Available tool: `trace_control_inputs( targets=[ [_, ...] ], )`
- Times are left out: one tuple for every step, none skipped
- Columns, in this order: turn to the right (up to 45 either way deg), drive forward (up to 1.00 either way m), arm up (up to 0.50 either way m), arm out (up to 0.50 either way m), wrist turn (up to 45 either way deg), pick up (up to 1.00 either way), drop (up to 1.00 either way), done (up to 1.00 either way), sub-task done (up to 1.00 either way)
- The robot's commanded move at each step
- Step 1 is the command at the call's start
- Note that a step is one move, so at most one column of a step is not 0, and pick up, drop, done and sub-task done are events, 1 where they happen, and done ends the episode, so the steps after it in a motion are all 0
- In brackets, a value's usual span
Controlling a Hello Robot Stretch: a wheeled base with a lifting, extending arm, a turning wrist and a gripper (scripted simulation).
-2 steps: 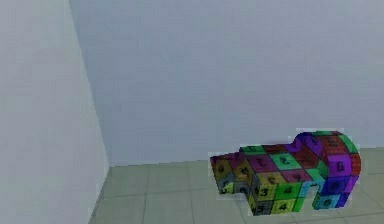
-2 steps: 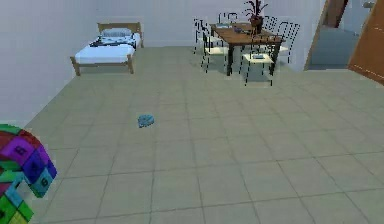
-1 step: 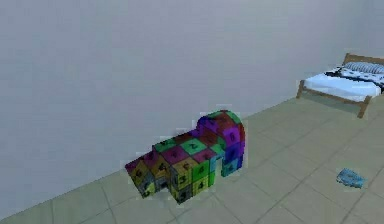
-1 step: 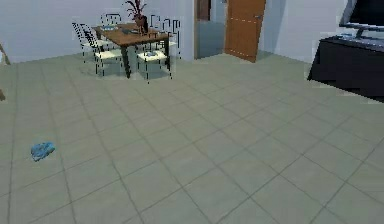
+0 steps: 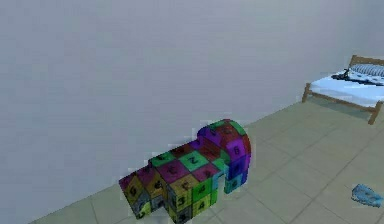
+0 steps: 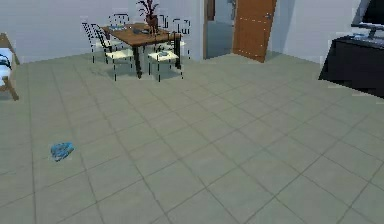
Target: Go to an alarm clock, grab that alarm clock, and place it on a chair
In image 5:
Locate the multicoloured block-patterned chair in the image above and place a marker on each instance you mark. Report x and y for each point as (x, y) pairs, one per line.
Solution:
(186, 170)

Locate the black object on bed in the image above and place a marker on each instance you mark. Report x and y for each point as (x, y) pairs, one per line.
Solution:
(343, 76)

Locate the wooden bed with white mattress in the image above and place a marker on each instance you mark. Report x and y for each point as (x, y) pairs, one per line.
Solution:
(346, 90)

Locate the grey striped pillow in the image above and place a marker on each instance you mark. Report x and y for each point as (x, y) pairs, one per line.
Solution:
(368, 70)

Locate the blue cloth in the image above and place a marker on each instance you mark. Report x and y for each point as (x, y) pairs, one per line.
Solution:
(366, 195)

